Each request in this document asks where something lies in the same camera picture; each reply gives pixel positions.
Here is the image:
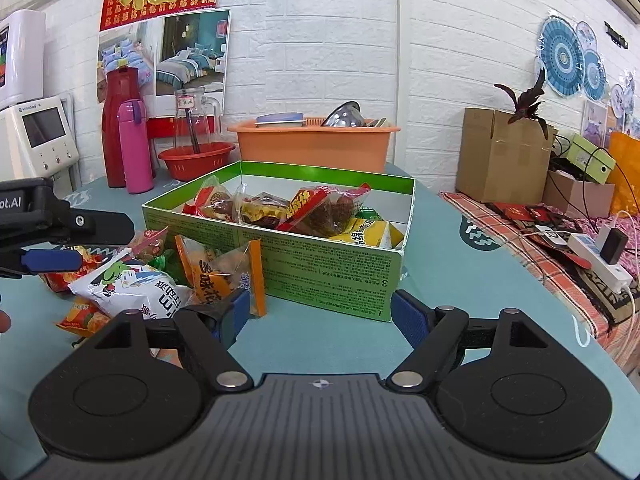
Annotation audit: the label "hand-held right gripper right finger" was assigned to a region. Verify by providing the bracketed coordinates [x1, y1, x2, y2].
[387, 289, 549, 395]

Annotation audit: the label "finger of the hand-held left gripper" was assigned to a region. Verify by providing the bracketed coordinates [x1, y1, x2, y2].
[50, 210, 136, 247]
[0, 250, 83, 279]

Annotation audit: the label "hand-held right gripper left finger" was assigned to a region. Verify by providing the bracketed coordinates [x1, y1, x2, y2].
[94, 289, 254, 391]

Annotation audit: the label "orange red snack packet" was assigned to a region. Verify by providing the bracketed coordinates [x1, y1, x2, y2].
[40, 245, 108, 293]

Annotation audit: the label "orange clear snack packet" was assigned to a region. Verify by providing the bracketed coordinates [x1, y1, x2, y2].
[175, 235, 268, 318]

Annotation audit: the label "white green snack packet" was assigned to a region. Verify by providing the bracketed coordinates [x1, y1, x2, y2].
[69, 255, 196, 321]

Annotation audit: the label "yellow snack packet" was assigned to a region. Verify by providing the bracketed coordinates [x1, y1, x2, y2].
[327, 217, 405, 250]

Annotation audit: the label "green cardboard box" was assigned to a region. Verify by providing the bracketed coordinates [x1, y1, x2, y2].
[141, 161, 416, 322]

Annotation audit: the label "small red snack packet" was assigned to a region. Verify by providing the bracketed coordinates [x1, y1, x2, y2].
[125, 228, 169, 261]

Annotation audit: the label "orange fruit-print snack packet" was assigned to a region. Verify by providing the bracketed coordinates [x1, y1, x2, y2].
[55, 297, 113, 338]

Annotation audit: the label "pink bottle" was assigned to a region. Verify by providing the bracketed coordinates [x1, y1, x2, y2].
[118, 100, 155, 194]

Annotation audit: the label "white screen device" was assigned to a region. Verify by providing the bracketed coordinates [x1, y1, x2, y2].
[0, 95, 81, 181]

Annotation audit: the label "red thermos jug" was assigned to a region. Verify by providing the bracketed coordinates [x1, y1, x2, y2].
[101, 67, 151, 187]

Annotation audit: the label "dark clear snack packet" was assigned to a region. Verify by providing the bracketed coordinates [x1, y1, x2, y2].
[235, 185, 296, 231]

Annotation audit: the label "red brown snack packet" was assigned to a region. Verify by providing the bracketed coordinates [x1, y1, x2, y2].
[192, 177, 236, 221]

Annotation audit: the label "red plastic basket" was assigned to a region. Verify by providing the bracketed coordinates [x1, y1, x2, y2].
[159, 141, 236, 182]

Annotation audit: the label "dark long stirrer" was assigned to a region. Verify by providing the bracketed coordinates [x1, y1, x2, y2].
[187, 105, 202, 154]

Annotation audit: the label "red yellow dried-fruit packet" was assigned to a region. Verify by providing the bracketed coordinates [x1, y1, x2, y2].
[275, 183, 372, 237]

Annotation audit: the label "glass pitcher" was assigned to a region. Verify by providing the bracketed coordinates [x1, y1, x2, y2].
[172, 87, 222, 152]

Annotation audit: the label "red envelopes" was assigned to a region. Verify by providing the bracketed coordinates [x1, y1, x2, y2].
[487, 201, 581, 236]

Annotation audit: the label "red plaid cloth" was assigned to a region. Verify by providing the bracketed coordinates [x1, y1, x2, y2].
[440, 192, 640, 376]

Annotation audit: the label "large cardboard box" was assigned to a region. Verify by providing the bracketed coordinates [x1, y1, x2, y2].
[456, 107, 558, 204]

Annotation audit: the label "orange plastic basin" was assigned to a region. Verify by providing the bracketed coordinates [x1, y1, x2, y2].
[227, 119, 402, 174]

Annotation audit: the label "white power strip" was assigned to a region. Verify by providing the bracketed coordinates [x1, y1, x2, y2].
[567, 232, 633, 293]

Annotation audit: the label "round tin blue lid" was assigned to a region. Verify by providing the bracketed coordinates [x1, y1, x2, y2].
[255, 112, 307, 127]

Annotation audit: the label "small cardboard box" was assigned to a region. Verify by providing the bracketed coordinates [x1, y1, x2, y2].
[542, 170, 616, 219]

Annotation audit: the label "black charger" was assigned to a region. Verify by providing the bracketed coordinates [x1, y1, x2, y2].
[600, 227, 628, 263]

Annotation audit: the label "green shoe box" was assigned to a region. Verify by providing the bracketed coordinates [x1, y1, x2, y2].
[567, 132, 617, 184]

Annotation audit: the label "dark purple plant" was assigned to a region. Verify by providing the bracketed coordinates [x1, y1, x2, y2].
[494, 67, 551, 141]

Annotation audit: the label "orange bag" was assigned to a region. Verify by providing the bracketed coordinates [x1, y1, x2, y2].
[607, 130, 640, 216]

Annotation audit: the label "large blue paper fan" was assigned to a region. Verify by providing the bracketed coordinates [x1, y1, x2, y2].
[537, 15, 585, 98]

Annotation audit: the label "medium blue paper fan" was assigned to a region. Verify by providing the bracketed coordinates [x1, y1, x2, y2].
[582, 49, 607, 102]

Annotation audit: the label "black wall hook rack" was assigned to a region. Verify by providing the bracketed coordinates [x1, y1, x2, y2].
[604, 21, 629, 50]

